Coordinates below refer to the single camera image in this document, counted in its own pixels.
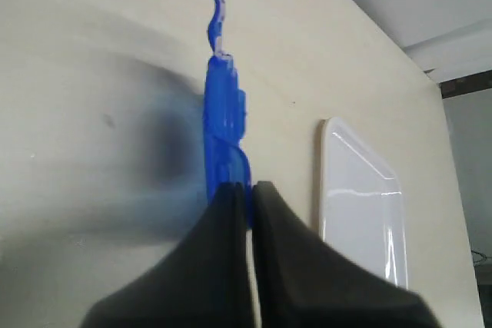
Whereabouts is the blue plastic lid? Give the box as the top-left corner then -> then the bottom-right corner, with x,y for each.
203,0 -> 253,227

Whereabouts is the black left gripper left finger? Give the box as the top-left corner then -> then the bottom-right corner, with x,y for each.
82,184 -> 254,327

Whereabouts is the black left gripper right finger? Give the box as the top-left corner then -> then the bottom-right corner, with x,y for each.
252,181 -> 440,327

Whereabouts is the white rectangular tray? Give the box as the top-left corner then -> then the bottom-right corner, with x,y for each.
319,118 -> 408,288

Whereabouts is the white backdrop curtain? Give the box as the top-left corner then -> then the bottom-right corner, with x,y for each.
353,0 -> 491,82

